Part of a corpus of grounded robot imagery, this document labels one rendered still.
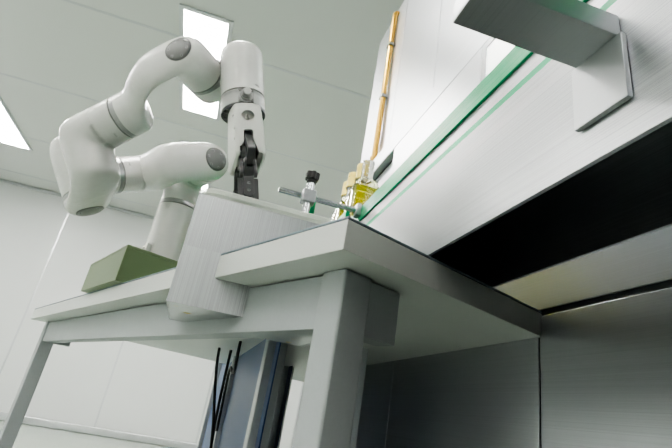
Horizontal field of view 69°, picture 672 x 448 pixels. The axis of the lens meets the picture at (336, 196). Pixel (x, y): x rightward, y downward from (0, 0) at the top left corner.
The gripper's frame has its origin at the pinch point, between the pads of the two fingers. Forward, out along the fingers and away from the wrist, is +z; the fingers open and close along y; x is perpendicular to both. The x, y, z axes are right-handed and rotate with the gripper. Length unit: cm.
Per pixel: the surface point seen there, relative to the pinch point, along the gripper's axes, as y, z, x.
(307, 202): 11.2, -3.6, -13.6
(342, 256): -29.9, 17.2, -4.6
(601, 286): -29, 21, -37
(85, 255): 613, -146, 113
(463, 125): -28.4, 0.3, -22.9
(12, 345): 614, -38, 182
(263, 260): -18.7, 14.8, 1.1
